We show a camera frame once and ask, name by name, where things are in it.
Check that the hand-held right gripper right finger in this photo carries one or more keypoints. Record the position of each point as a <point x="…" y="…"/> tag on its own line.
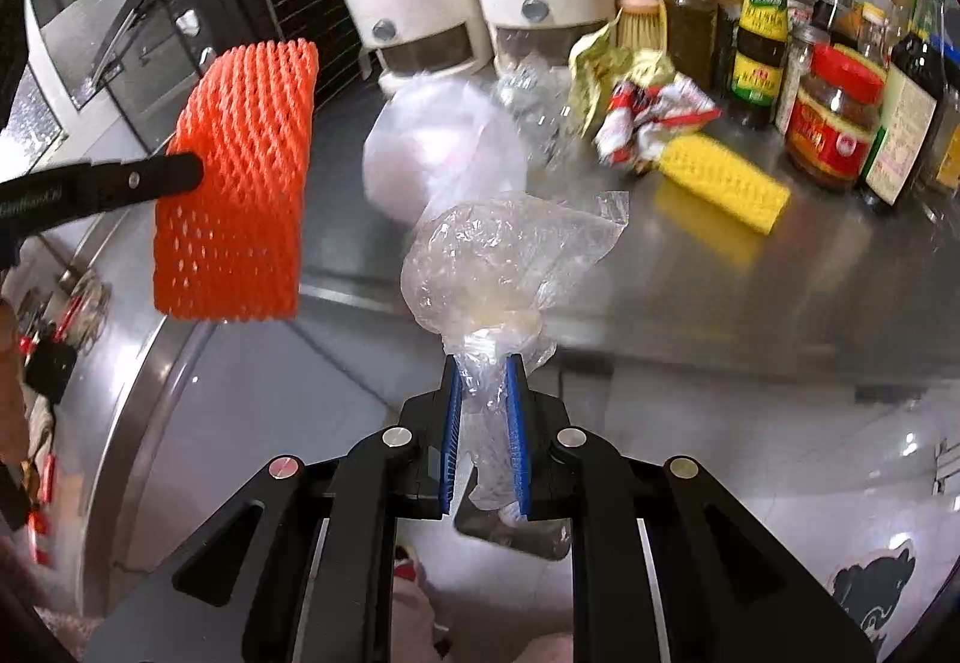
<point x="517" y="438"/>

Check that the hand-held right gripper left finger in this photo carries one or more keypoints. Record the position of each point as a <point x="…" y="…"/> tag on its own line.
<point x="450" y="430"/>

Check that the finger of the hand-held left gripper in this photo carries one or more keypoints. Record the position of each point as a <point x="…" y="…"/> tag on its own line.
<point x="135" y="181"/>

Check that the orange foam fruit net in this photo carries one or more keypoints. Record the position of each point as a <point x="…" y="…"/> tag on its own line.
<point x="240" y="198"/>

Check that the clear plastic bag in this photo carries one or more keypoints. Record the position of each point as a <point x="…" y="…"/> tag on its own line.
<point x="487" y="258"/>

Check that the gold foil wrapper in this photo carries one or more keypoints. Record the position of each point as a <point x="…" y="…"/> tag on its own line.
<point x="600" y="63"/>

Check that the red white plush slipper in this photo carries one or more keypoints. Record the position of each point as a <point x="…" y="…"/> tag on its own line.
<point x="406" y="562"/>

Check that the black toaster oven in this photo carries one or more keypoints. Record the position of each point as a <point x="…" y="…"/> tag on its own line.
<point x="150" y="40"/>

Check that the white plastic bag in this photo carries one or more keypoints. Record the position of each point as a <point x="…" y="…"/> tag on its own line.
<point x="442" y="138"/>

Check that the yellow foam fruit net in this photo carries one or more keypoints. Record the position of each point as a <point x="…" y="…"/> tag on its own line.
<point x="720" y="179"/>

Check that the crumpled clear plastic wrap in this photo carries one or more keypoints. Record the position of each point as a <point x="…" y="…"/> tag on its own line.
<point x="536" y="93"/>

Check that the red white snack wrapper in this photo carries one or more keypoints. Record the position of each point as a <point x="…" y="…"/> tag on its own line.
<point x="645" y="108"/>

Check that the black cartoon sticker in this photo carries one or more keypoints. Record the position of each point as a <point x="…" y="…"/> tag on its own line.
<point x="874" y="588"/>

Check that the glass jar yellow lid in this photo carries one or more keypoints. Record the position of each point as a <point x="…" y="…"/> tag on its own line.
<point x="690" y="33"/>

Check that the red lid sauce jar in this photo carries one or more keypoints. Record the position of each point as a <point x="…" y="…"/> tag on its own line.
<point x="832" y="123"/>

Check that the dark sauce bottle green label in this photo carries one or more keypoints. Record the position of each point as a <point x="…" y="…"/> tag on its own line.
<point x="759" y="48"/>

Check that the small jar metal lid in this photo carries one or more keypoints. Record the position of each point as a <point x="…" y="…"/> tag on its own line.
<point x="796" y="70"/>

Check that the dark soy bottle green cap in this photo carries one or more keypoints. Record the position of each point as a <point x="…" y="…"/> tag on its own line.
<point x="911" y="108"/>

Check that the clear bottle orange cap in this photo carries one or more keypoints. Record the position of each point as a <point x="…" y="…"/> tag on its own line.
<point x="872" y="33"/>

